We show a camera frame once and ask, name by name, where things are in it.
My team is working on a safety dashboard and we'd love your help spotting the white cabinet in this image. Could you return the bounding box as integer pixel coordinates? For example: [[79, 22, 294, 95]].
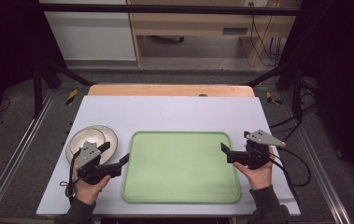
[[38, 0, 137, 62]]

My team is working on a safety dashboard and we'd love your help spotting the yellow black tape strip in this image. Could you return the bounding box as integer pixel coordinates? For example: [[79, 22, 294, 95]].
[[264, 91, 283, 105], [65, 89, 79, 106]]

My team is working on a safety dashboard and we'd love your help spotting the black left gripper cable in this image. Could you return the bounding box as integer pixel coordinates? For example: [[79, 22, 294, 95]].
[[59, 148, 82, 206]]

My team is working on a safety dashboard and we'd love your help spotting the person's right hand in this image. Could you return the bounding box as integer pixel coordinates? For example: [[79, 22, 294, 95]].
[[233, 145, 276, 191]]

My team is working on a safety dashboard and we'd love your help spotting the wooden table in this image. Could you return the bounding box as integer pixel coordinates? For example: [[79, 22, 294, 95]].
[[87, 83, 256, 98]]

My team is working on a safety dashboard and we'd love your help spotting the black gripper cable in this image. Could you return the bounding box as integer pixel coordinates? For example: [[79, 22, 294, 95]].
[[59, 148, 82, 206], [269, 146, 312, 200]]

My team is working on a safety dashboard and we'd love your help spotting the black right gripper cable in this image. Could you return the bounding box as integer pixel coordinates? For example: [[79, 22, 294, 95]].
[[269, 146, 312, 200]]

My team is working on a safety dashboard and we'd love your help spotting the person's left hand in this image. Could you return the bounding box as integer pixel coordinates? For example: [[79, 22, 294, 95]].
[[71, 169, 112, 206]]

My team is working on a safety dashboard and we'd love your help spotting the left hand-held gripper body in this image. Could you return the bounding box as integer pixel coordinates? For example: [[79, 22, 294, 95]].
[[74, 140, 123, 186]]

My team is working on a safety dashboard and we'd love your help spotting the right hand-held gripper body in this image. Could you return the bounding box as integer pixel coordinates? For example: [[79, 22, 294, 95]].
[[243, 129, 287, 171]]

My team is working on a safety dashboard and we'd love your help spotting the green tray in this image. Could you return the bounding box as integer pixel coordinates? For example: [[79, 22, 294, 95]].
[[121, 131, 242, 205]]

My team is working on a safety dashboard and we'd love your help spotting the bundle of black wall cables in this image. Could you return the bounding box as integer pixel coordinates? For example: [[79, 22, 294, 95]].
[[248, 1, 284, 68]]

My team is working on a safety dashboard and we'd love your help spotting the black curtain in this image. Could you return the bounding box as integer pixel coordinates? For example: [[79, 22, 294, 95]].
[[0, 0, 66, 144], [278, 0, 354, 195]]

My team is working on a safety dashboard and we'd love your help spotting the small white plate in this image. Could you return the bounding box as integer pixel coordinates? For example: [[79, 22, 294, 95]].
[[69, 128, 106, 154]]

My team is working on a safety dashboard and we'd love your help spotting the aluminium floor rail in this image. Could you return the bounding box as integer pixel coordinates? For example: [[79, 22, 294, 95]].
[[281, 92, 353, 224], [0, 89, 58, 224]]

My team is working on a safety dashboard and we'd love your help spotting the black metal stand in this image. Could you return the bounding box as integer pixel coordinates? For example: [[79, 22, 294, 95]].
[[245, 61, 304, 121], [32, 59, 95, 119]]

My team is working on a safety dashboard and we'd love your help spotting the white table board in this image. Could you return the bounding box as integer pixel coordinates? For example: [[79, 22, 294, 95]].
[[35, 95, 302, 217]]

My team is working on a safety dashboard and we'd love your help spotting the black frame bar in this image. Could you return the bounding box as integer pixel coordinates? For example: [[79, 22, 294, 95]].
[[38, 3, 300, 17]]

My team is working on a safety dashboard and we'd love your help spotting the wooden desk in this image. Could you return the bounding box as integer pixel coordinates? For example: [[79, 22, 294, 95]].
[[126, 0, 304, 68]]

